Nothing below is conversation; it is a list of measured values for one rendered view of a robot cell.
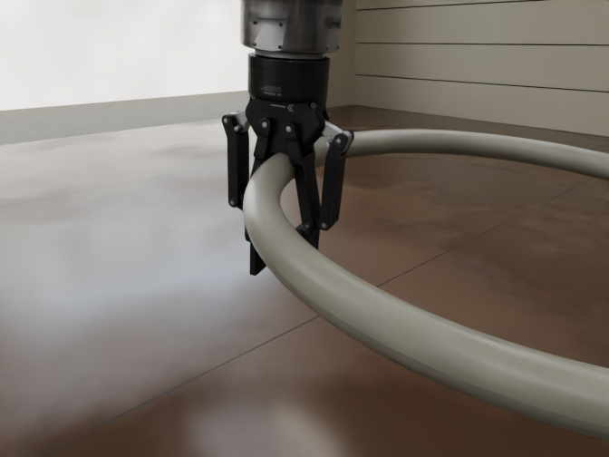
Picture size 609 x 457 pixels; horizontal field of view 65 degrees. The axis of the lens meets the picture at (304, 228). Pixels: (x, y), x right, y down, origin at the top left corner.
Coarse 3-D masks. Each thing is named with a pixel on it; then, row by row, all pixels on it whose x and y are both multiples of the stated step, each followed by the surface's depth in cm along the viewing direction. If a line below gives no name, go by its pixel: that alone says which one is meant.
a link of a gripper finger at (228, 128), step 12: (228, 120) 48; (228, 132) 48; (228, 144) 49; (240, 144) 49; (228, 156) 49; (240, 156) 50; (228, 168) 50; (240, 168) 50; (228, 180) 51; (240, 180) 51; (228, 192) 51
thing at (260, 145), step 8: (264, 120) 45; (272, 120) 46; (264, 128) 46; (272, 128) 46; (264, 136) 46; (256, 144) 47; (264, 144) 46; (256, 152) 47; (264, 152) 47; (272, 152) 48; (256, 160) 48; (264, 160) 48; (256, 168) 48
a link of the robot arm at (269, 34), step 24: (240, 0) 41; (264, 0) 38; (288, 0) 38; (312, 0) 38; (336, 0) 40; (240, 24) 42; (264, 24) 39; (288, 24) 39; (312, 24) 39; (336, 24) 42; (264, 48) 40; (288, 48) 40; (312, 48) 40; (336, 48) 43
